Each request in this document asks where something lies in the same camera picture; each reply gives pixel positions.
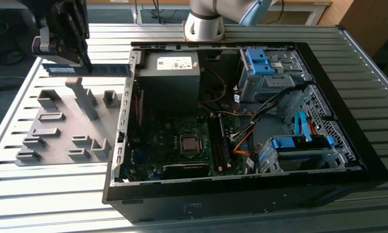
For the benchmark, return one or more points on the white framed wooden desk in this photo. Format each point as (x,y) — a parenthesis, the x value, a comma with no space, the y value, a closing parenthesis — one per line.
(315,11)

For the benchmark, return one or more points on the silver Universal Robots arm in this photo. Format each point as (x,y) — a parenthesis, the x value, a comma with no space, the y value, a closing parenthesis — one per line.
(203,26)

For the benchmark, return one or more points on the grey power supply unit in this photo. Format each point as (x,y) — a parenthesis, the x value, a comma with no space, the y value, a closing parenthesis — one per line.
(169,82)

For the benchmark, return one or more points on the blue drive carrier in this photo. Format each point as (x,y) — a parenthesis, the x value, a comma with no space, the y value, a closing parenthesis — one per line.
(257,61)

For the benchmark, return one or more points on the wooden cabinet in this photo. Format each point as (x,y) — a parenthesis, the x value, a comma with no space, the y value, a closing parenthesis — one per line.
(369,21)

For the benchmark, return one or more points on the grey parts rack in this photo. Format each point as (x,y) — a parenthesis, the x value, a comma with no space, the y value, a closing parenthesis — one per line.
(71,116)

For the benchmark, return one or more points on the black PC case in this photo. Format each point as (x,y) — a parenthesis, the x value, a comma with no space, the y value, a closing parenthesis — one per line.
(214,201)

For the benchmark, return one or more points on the hard disk in blue carrier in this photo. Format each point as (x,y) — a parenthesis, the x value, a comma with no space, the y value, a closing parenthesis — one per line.
(287,142)

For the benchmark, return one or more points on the green motherboard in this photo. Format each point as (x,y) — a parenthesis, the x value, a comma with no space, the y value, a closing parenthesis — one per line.
(158,136)

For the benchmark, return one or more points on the silver CPU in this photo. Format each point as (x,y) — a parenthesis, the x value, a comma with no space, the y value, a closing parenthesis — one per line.
(191,144)

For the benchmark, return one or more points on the metal drive cage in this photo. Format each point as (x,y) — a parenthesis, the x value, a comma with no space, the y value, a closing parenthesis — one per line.
(265,85)

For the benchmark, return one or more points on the CPU socket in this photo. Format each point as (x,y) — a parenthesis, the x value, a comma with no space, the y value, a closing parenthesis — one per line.
(191,134)

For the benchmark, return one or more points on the metal disk bay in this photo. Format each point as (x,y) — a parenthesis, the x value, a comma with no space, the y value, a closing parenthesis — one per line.
(310,155)

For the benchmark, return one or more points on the black RAM slot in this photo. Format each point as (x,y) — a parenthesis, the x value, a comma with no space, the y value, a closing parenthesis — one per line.
(221,143)

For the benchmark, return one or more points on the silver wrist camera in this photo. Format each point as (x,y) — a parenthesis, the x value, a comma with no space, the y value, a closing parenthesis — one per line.
(46,46)

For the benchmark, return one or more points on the black graphics card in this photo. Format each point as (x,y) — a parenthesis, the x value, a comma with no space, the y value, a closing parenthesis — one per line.
(186,170)

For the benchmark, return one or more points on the blue RAM stick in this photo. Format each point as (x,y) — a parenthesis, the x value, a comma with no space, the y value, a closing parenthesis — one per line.
(110,70)

